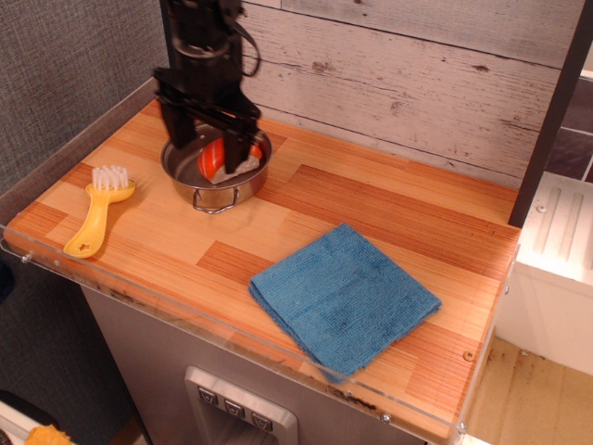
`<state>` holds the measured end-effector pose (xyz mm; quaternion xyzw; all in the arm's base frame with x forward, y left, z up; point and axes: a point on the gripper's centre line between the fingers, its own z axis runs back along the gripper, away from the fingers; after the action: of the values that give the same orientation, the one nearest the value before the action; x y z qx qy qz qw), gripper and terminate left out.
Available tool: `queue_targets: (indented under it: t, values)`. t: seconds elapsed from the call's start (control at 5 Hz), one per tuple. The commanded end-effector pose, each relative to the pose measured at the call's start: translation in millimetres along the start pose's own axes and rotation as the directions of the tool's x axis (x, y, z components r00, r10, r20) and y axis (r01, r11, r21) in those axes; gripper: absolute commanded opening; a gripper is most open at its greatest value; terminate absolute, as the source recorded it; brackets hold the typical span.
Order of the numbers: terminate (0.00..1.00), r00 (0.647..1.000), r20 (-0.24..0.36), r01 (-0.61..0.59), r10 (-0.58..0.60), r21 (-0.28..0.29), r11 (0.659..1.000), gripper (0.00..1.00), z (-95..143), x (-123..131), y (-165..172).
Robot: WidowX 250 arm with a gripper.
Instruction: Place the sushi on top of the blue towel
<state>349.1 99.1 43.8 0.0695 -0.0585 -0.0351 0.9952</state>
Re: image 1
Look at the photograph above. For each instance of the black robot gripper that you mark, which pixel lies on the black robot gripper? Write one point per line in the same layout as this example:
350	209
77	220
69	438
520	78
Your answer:
206	86

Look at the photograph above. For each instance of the salmon sushi toy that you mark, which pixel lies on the salmon sushi toy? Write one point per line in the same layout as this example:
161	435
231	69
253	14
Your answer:
211	165

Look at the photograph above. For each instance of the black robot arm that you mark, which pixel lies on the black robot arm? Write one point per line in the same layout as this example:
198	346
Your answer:
209	26

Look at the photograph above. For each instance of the blue folded cloth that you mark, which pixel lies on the blue folded cloth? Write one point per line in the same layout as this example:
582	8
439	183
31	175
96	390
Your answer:
343	301

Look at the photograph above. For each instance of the small steel pot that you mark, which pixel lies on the small steel pot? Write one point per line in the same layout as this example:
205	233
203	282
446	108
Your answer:
198	171

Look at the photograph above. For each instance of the yellow dish brush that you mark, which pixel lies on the yellow dish brush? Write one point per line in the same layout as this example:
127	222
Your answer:
110	184

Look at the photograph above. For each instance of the silver dispenser button panel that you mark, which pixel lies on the silver dispenser button panel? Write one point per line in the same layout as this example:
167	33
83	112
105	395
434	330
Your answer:
228	414

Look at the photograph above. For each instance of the white side cabinet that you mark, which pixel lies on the white side cabinet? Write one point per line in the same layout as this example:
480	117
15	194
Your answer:
546	307

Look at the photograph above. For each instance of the clear acrylic guard rail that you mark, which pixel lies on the clear acrylic guard rail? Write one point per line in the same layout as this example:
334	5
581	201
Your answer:
197	280

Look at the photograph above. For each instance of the dark right post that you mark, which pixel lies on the dark right post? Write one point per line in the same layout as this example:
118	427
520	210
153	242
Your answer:
560	101

